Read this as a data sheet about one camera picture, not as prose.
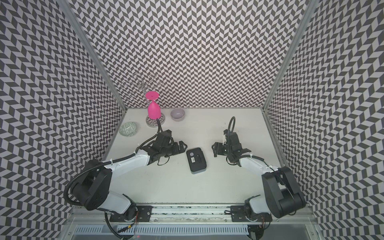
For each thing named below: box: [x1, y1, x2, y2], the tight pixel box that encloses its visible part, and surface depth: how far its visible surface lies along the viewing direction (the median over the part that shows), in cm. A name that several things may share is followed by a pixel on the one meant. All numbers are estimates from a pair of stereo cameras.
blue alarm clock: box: [186, 147, 207, 174], surface depth 91 cm
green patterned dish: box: [119, 121, 138, 138], surface depth 107 cm
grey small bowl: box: [170, 108, 186, 122], surface depth 110 cm
